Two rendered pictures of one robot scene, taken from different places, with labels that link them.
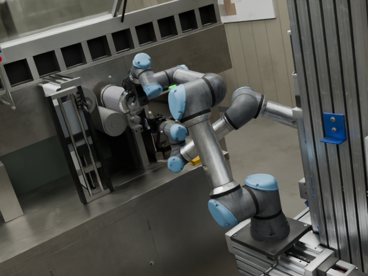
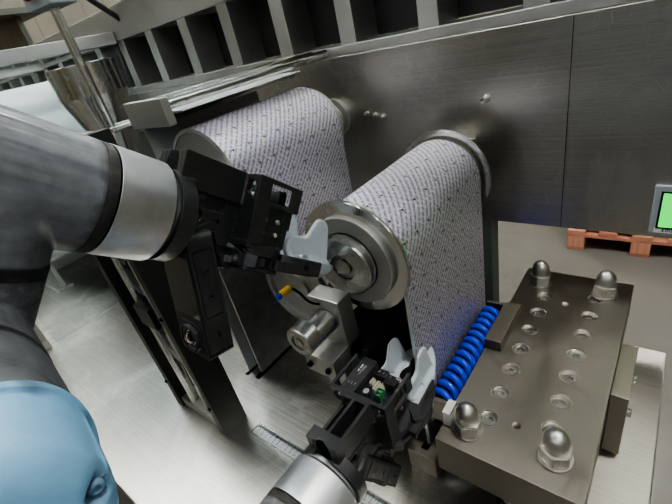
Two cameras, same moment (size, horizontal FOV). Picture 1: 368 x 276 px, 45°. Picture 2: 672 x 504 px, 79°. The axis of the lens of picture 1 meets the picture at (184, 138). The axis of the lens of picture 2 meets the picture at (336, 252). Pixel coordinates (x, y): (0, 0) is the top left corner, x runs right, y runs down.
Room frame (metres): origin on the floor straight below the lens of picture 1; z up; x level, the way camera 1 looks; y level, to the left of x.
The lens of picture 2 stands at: (2.08, -0.17, 1.49)
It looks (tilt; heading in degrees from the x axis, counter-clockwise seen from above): 29 degrees down; 72
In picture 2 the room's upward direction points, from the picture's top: 14 degrees counter-clockwise
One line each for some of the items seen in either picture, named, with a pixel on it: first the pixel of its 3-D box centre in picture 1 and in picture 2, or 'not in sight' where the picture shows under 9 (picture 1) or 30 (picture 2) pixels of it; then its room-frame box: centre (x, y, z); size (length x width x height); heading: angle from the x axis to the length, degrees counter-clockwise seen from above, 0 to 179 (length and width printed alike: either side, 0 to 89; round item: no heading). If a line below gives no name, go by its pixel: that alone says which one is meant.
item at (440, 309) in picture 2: (138, 119); (452, 300); (2.37, 0.22, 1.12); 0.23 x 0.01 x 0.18; 28
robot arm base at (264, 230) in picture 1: (268, 219); not in sight; (1.47, -0.24, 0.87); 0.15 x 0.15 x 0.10
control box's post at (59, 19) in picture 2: (5, 86); (84, 72); (2.00, 0.72, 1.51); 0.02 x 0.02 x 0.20
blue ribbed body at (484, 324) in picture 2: not in sight; (470, 351); (2.38, 0.20, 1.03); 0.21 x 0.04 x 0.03; 28
